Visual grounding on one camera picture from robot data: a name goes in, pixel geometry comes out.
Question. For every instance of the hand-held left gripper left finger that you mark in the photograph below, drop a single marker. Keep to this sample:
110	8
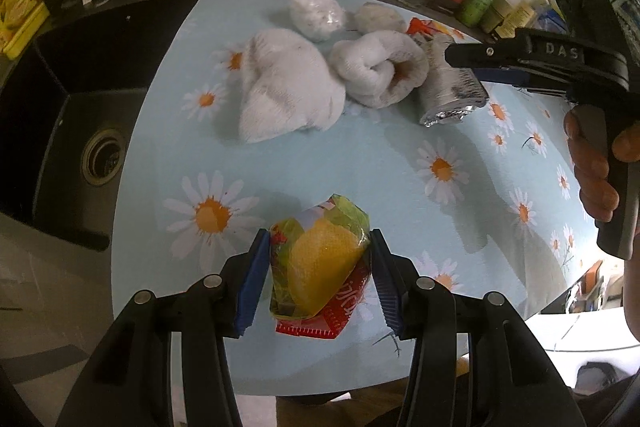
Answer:
252	282

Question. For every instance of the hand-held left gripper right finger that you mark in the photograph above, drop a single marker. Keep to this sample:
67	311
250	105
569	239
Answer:
385	287

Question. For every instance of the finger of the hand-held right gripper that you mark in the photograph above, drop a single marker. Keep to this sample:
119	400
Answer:
480	54

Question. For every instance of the silver foil packet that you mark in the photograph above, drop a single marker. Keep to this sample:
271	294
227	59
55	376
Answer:
445	97

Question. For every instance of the yellow green snack packet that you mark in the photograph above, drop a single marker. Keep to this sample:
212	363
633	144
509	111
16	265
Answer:
315	267

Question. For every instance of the person's right forearm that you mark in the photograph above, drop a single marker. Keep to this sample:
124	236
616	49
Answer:
632	302

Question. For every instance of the person's right hand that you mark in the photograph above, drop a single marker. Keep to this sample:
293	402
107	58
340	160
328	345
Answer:
592	172

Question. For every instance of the blue patterned cloth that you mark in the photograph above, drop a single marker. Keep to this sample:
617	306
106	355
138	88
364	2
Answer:
631	7

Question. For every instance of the small bottle yellow cap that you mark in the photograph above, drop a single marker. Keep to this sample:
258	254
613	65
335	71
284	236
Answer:
525	9

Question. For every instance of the red wrapper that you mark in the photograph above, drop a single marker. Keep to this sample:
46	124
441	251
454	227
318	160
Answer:
420	28

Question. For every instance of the crumpled white plastic bag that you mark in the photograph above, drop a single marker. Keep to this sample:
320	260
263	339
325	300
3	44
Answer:
315	14
377	17

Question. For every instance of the rolled white towel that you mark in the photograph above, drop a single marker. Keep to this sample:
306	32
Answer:
370	67

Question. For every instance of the daisy print table mat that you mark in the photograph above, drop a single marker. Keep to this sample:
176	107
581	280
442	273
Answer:
350	167

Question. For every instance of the metal sink drain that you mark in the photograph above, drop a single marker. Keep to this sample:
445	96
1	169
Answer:
102	157

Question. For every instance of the large white towel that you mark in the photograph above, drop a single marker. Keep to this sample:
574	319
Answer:
280	77

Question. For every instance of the white rounded object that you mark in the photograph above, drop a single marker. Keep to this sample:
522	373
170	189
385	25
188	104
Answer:
590	332

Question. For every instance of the black sink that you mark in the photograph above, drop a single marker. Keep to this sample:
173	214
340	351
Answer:
60	132

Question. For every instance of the yellow box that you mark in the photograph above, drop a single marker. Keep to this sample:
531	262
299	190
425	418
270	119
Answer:
17	7

